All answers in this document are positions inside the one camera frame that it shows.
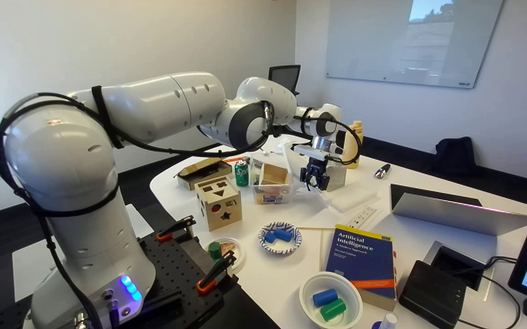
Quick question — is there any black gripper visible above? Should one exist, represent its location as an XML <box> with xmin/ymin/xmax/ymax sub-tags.
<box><xmin>298</xmin><ymin>153</ymin><xmax>332</xmax><ymax>192</ymax></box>

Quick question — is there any black robot base board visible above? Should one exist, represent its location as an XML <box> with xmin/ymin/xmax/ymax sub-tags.
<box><xmin>133</xmin><ymin>226</ymin><xmax>279</xmax><ymax>329</ymax></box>

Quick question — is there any clear wipes container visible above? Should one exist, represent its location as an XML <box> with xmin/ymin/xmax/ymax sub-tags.
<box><xmin>323</xmin><ymin>159</ymin><xmax>349</xmax><ymax>193</ymax></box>

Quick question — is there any clear plastic container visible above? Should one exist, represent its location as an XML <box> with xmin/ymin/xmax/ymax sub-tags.
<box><xmin>248</xmin><ymin>151</ymin><xmax>294</xmax><ymax>206</ymax></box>

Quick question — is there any thin wooden stick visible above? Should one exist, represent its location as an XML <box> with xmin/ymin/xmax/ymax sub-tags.
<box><xmin>294</xmin><ymin>225</ymin><xmax>336</xmax><ymax>234</ymax></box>

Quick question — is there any tan squeeze bottle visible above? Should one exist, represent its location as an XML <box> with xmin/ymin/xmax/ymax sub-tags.
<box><xmin>345</xmin><ymin>119</ymin><xmax>365</xmax><ymax>170</ymax></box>

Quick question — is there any white power strip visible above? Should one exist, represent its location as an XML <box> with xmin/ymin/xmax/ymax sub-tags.
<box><xmin>349</xmin><ymin>204</ymin><xmax>378</xmax><ymax>230</ymax></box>

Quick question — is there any blue patterned paper plate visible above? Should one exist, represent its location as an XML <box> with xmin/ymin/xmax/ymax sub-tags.
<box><xmin>255</xmin><ymin>221</ymin><xmax>305</xmax><ymax>257</ymax></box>

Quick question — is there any green soda can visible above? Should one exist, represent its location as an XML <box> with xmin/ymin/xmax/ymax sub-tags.
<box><xmin>232</xmin><ymin>161</ymin><xmax>252</xmax><ymax>190</ymax></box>

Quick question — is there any blue book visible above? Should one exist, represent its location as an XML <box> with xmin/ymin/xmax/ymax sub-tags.
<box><xmin>323</xmin><ymin>223</ymin><xmax>398</xmax><ymax>310</ymax></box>

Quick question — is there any wooden shape sorter box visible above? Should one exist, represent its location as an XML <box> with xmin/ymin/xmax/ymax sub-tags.
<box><xmin>193</xmin><ymin>175</ymin><xmax>243</xmax><ymax>232</ymax></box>

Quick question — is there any black mesh office chair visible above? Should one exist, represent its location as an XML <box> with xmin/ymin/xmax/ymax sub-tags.
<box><xmin>266</xmin><ymin>64</ymin><xmax>301</xmax><ymax>97</ymax></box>

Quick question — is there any brown cardboard box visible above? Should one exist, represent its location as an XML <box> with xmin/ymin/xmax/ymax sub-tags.
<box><xmin>175</xmin><ymin>159</ymin><xmax>232</xmax><ymax>192</ymax></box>

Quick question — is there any plain white paper plate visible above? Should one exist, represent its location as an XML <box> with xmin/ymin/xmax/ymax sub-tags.
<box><xmin>204</xmin><ymin>236</ymin><xmax>248</xmax><ymax>274</ymax></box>

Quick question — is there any blue cylinder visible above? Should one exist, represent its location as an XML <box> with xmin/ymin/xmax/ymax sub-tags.
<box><xmin>310</xmin><ymin>287</ymin><xmax>340</xmax><ymax>309</ymax></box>

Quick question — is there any green toy piece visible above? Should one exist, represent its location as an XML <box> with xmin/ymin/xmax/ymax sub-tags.
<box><xmin>206</xmin><ymin>241</ymin><xmax>224</xmax><ymax>261</ymax></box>

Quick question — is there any green cylinder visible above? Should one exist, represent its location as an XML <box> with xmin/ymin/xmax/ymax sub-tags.
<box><xmin>318</xmin><ymin>298</ymin><xmax>349</xmax><ymax>323</ymax></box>

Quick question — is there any white bowl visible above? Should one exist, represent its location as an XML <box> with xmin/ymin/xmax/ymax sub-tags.
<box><xmin>298</xmin><ymin>270</ymin><xmax>363</xmax><ymax>329</ymax></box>

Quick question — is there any black orange clamp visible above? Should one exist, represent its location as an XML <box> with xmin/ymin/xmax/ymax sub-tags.
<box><xmin>155</xmin><ymin>214</ymin><xmax>197</xmax><ymax>243</ymax></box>
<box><xmin>193</xmin><ymin>248</ymin><xmax>237</xmax><ymax>296</ymax></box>

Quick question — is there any black backpack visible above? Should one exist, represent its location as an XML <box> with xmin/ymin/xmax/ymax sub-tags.
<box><xmin>429</xmin><ymin>135</ymin><xmax>479</xmax><ymax>179</ymax></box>

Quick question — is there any silver laptop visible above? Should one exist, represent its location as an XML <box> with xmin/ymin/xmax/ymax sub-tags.
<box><xmin>371</xmin><ymin>190</ymin><xmax>527</xmax><ymax>246</ymax></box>

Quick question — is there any small blue spray bottle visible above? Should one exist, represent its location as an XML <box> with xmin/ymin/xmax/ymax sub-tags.
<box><xmin>371</xmin><ymin>310</ymin><xmax>398</xmax><ymax>329</ymax></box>

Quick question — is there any black box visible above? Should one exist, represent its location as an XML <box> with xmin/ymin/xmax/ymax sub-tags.
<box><xmin>396</xmin><ymin>259</ymin><xmax>468</xmax><ymax>329</ymax></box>

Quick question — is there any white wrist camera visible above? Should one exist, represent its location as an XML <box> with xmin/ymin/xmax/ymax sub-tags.
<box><xmin>288</xmin><ymin>142</ymin><xmax>314</xmax><ymax>162</ymax></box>

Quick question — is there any wall whiteboard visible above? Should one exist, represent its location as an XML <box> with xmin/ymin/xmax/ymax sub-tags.
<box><xmin>325</xmin><ymin>0</ymin><xmax>506</xmax><ymax>91</ymax></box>

